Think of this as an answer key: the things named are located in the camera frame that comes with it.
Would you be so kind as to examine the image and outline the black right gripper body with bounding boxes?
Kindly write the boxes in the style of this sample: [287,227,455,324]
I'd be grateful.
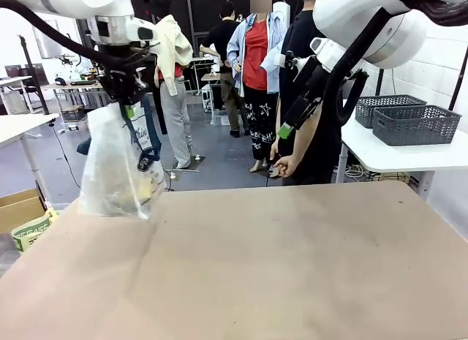
[284,61,331,132]

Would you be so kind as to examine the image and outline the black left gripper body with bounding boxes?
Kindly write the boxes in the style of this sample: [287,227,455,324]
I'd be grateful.
[97,42,148,106]

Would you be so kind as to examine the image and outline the clear printed shopping bag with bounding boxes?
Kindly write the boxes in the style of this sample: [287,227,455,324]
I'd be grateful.
[78,94,168,221]

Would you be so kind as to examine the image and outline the person's right forearm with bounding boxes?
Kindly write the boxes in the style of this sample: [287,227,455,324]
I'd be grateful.
[290,111,323,162]

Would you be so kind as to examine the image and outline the person's right hand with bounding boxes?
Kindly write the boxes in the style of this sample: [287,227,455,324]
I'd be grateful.
[272,155,300,179]

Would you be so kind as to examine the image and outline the person in black clothes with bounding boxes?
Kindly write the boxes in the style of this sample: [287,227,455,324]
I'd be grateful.
[272,0,344,186]

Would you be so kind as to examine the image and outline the person in cream hoodie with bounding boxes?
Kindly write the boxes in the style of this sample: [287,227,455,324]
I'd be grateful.
[148,0,195,170]

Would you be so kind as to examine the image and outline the cluttered background desk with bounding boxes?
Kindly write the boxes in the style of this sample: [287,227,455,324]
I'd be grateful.
[42,67,109,122]

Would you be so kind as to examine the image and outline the blue chair seat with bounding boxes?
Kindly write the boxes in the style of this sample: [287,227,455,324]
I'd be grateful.
[76,137,92,157]

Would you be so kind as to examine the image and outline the person in red shirt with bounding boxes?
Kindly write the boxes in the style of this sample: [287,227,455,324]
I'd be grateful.
[226,0,289,173]

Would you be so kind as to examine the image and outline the small grey plastic basket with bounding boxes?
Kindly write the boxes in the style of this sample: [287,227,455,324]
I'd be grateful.
[355,94,428,129]

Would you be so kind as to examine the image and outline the black tripod stand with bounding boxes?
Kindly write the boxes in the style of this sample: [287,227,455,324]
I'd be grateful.
[17,34,51,115]

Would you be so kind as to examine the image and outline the person in black t-shirt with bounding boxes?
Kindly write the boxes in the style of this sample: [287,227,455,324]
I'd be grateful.
[200,1,245,139]

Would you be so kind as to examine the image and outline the empty white table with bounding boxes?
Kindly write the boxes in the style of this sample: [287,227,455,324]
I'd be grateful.
[0,113,60,209]

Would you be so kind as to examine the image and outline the large grey plastic basket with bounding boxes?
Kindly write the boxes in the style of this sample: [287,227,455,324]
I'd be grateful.
[372,105,463,147]

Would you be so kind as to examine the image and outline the white table with baskets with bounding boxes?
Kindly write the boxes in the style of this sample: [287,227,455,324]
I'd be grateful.
[335,97,468,197]

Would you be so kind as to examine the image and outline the brown cardboard box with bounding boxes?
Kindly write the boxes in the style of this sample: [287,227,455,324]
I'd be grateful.
[0,188,48,234]

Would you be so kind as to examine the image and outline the green and white sack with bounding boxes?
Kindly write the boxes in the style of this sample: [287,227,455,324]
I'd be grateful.
[10,207,59,254]

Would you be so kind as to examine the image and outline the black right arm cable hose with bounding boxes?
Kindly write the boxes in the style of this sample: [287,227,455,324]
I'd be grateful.
[324,0,468,126]

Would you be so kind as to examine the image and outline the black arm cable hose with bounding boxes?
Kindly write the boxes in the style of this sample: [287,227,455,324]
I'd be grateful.
[0,0,110,69]
[324,0,468,126]

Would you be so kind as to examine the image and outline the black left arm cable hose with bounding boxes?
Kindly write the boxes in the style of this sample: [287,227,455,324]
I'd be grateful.
[0,0,110,69]

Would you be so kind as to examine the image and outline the white cables on floor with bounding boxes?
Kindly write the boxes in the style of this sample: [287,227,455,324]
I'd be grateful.
[342,163,374,181]

